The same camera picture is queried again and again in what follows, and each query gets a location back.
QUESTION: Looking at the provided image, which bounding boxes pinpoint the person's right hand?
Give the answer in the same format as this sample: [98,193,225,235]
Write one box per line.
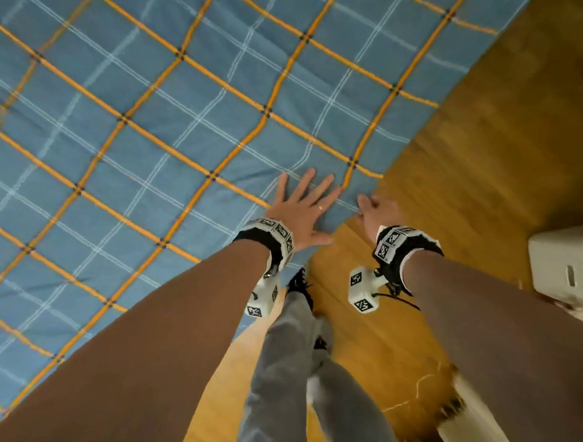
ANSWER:
[356,192,408,245]

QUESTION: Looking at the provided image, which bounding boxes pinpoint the person's left hand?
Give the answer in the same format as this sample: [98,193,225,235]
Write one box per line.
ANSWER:
[263,167,345,254]

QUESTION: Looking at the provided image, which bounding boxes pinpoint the blue plaid bed sheet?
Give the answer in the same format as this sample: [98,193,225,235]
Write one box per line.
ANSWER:
[0,0,561,421]

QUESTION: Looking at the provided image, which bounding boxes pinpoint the person's right forearm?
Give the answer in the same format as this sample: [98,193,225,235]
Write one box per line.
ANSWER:
[401,244,583,442]

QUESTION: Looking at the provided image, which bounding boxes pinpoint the person's left forearm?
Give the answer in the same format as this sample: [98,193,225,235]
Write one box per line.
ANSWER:
[0,238,277,442]

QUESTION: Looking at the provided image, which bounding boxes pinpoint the person's left shoe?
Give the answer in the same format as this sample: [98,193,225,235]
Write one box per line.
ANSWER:
[285,267,314,311]

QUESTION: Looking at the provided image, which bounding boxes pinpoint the person's shoe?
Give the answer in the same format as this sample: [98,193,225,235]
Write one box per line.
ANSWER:
[312,317,335,353]
[285,267,314,311]

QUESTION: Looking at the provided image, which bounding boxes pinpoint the person's right shoe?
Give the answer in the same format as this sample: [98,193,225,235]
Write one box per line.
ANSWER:
[312,317,335,353]

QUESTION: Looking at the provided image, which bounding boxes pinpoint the person's left leg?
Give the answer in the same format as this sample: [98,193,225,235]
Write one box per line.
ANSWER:
[229,291,325,442]

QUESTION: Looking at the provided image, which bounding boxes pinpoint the person's leg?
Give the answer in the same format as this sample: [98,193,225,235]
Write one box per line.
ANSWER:
[306,315,400,442]
[229,291,325,442]

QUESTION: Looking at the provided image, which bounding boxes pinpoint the person's right leg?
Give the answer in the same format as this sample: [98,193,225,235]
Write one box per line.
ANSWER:
[306,315,400,442]

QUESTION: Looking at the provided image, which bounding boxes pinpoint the white lined trash bin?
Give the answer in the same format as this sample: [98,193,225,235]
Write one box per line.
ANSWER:
[528,225,583,311]

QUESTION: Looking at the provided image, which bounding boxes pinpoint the white black marker wrist camera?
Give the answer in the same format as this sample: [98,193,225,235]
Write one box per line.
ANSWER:
[232,217,298,320]
[345,223,447,315]

